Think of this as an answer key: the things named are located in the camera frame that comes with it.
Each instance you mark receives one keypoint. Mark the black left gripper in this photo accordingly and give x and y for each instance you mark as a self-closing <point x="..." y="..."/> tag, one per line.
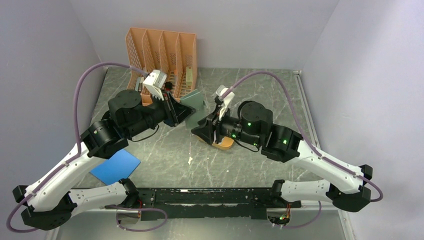
<point x="176" y="112"/>

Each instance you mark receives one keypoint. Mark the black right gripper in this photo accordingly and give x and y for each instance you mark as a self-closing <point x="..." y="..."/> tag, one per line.
<point x="205" y="129"/>

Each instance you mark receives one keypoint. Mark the yellow oval tray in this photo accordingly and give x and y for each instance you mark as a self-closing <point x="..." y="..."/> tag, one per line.
<point x="225" y="144"/>

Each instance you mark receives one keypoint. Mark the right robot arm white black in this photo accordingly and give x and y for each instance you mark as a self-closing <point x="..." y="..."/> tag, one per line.
<point x="343" y="185"/>

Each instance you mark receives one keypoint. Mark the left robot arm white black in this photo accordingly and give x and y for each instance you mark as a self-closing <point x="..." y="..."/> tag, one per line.
<point x="52" y="200"/>

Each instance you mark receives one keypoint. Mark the red black small bottle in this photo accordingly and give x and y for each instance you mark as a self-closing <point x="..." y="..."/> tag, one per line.
<point x="168" y="86"/>

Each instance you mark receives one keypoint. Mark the pale green eraser box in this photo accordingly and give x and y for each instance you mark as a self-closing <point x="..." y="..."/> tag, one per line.
<point x="188" y="77"/>

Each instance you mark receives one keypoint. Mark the grey white utility knife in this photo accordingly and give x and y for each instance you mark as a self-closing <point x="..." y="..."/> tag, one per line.
<point x="139" y="84"/>

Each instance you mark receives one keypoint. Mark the peach plastic file organizer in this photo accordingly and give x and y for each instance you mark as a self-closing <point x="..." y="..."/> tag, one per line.
<point x="168" y="51"/>

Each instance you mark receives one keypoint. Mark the blue notebook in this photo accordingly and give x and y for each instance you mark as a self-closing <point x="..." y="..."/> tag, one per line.
<point x="120" y="166"/>

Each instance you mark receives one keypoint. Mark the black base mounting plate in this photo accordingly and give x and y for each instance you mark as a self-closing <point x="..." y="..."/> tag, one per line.
<point x="193" y="203"/>

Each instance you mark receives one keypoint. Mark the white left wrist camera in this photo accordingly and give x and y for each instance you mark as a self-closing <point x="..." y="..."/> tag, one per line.
<point x="154" y="83"/>

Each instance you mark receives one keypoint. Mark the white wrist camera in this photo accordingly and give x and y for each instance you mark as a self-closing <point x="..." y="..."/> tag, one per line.
<point x="225" y="96"/>
<point x="154" y="83"/>

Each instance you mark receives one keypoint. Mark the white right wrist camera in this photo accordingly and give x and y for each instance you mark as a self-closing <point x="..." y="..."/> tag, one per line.
<point x="225" y="96"/>

